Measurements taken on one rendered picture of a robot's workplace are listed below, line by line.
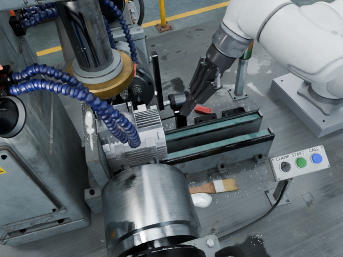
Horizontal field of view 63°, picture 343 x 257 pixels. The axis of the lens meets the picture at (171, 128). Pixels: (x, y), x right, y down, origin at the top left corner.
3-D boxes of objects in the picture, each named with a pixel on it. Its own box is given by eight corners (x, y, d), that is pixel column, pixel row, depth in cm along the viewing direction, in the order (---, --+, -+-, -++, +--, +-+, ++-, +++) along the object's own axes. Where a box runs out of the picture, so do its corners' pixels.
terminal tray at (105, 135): (103, 147, 89) (97, 133, 84) (100, 123, 96) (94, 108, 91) (140, 138, 91) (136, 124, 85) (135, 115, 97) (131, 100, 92)
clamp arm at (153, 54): (158, 111, 108) (150, 56, 89) (156, 106, 110) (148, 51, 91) (167, 109, 109) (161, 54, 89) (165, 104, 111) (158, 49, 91)
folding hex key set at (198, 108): (212, 111, 133) (213, 109, 131) (210, 116, 131) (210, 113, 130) (195, 106, 136) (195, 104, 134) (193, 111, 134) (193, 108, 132)
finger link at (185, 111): (198, 98, 82) (199, 99, 82) (187, 114, 87) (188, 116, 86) (189, 96, 81) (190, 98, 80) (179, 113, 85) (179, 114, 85)
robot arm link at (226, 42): (230, 33, 63) (216, 55, 66) (260, 44, 67) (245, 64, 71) (216, 14, 69) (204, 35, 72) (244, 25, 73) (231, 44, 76)
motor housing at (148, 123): (115, 181, 98) (101, 150, 84) (109, 140, 110) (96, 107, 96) (170, 168, 101) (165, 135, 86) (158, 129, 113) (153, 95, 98)
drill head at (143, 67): (102, 136, 113) (83, 91, 93) (95, 74, 138) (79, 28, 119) (163, 122, 115) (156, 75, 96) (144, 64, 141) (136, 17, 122)
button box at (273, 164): (270, 181, 85) (277, 182, 80) (263, 159, 86) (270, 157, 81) (321, 168, 87) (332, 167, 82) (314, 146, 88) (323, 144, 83)
